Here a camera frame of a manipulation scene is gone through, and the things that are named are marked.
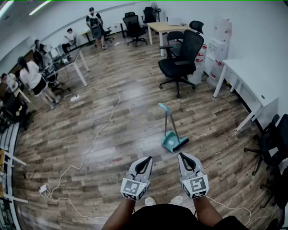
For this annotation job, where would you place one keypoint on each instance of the teal dustpan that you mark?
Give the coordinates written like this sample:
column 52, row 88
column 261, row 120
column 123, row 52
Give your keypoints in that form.
column 169, row 139

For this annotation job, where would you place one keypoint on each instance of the person's left forearm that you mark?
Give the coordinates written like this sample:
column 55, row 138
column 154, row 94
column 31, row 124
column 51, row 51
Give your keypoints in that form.
column 119, row 213

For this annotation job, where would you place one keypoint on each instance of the grey mesh chair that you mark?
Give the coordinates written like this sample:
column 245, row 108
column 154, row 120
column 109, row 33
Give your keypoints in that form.
column 95, row 30

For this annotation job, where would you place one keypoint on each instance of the black armrest chair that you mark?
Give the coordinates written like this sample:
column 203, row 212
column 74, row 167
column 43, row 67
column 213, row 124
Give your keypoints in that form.
column 174, row 36

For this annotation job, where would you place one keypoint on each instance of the white power strip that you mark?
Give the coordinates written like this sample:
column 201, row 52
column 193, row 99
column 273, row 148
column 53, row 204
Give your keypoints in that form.
column 75, row 98

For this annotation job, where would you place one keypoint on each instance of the standing fan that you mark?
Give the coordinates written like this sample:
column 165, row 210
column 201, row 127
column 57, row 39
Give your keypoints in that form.
column 155, row 6

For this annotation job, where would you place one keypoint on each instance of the ceiling light strip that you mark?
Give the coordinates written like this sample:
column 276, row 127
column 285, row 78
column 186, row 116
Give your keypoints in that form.
column 39, row 7
column 4, row 9

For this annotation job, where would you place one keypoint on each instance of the white water dispenser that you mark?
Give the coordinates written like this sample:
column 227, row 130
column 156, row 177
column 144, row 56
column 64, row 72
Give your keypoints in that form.
column 217, row 48

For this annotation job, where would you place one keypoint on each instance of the white box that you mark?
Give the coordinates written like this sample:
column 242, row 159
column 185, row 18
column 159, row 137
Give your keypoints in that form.
column 174, row 21

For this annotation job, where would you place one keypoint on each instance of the clear water bottle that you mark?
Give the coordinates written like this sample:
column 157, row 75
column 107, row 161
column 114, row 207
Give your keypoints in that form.
column 222, row 29
column 195, row 72
column 202, row 51
column 215, row 72

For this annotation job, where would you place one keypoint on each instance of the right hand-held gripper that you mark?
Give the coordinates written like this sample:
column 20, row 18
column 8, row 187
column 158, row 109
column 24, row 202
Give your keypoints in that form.
column 195, row 185

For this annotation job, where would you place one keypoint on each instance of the person's left white shoe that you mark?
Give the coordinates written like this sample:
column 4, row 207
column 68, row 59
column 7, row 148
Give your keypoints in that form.
column 149, row 201

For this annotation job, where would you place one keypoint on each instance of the black mesh headrest office chair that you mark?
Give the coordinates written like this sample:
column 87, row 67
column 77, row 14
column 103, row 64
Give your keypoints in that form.
column 177, row 67

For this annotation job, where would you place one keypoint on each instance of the dark desk with white legs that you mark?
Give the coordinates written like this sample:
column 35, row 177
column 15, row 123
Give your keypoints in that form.
column 69, row 58

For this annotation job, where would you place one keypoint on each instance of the light wooden table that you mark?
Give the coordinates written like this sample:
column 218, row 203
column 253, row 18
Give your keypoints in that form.
column 166, row 27

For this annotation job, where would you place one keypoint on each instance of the person's white shoe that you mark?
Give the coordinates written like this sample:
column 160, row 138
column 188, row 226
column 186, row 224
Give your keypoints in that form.
column 176, row 200
column 149, row 201

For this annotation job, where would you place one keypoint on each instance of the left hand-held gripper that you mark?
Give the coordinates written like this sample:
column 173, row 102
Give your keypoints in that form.
column 132, row 187

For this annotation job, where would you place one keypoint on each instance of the white shelving rack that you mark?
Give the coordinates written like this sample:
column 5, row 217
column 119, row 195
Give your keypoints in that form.
column 9, row 134

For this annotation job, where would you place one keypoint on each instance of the white power adapter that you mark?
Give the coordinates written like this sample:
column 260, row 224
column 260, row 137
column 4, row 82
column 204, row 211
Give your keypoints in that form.
column 43, row 189

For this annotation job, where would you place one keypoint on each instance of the person's right forearm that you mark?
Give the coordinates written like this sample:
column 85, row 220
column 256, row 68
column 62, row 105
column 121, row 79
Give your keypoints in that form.
column 205, row 211

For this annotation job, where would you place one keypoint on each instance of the person's right white shoe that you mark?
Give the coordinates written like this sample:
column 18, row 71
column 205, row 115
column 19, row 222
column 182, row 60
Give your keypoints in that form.
column 176, row 200

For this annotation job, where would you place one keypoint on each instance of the person's black clothes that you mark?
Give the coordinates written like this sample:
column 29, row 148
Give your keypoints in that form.
column 166, row 218

